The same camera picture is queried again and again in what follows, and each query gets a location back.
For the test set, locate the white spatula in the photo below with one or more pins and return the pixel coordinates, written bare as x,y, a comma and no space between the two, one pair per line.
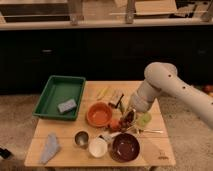
108,136

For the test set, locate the green plastic tray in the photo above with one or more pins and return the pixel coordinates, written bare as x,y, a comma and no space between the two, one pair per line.
57,90

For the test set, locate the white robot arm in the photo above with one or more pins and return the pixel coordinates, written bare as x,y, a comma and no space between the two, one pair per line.
163,77

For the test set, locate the dark grapes bunch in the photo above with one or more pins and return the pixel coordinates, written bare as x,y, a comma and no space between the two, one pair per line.
124,124

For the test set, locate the metal fork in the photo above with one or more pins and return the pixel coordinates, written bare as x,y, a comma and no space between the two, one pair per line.
149,131

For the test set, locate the blue cloth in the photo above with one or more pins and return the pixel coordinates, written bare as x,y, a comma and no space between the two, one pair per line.
50,149

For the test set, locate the metal cup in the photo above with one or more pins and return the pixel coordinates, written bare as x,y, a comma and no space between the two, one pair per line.
81,139

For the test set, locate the yellow corn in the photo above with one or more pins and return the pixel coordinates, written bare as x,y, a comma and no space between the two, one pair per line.
102,93

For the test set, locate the green apple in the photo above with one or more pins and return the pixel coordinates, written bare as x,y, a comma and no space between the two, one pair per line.
144,119

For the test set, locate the purple bowl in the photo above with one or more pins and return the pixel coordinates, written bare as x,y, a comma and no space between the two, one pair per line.
125,148

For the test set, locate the wooden table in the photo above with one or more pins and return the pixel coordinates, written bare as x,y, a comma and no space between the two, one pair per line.
156,149

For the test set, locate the black cabinet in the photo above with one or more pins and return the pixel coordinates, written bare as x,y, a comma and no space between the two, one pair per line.
29,57

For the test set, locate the blue sponge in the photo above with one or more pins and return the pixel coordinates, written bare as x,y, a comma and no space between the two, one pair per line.
66,106

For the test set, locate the orange bowl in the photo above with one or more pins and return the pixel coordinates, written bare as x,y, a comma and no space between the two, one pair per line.
99,115

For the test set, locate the white cup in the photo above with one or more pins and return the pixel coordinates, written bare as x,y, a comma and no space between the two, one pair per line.
98,147

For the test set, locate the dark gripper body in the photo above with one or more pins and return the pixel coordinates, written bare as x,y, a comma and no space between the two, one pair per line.
130,116

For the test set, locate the red tomato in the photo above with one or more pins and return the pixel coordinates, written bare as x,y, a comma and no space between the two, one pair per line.
114,125

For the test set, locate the brown striped box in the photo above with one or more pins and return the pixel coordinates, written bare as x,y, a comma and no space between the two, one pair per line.
116,98

